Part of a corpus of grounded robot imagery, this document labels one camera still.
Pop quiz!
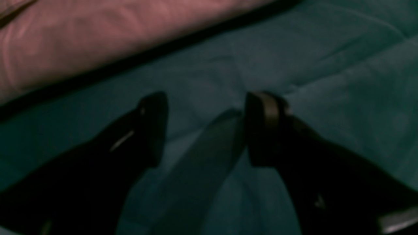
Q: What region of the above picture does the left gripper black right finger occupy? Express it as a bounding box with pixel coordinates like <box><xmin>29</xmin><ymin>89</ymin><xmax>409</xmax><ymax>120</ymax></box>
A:
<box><xmin>245</xmin><ymin>92</ymin><xmax>418</xmax><ymax>235</ymax></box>

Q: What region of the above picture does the pink T-shirt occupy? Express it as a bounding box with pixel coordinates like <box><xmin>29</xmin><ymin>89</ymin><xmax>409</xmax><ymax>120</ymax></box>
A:
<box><xmin>1</xmin><ymin>0</ymin><xmax>270</xmax><ymax>105</ymax></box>

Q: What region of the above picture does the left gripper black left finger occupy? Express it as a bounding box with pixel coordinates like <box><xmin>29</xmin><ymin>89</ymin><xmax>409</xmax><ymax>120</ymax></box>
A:
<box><xmin>1</xmin><ymin>92</ymin><xmax>169</xmax><ymax>235</ymax></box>

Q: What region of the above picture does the teal table cloth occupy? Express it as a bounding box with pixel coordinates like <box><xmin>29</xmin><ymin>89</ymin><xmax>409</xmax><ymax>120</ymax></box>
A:
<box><xmin>1</xmin><ymin>0</ymin><xmax>418</xmax><ymax>235</ymax></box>

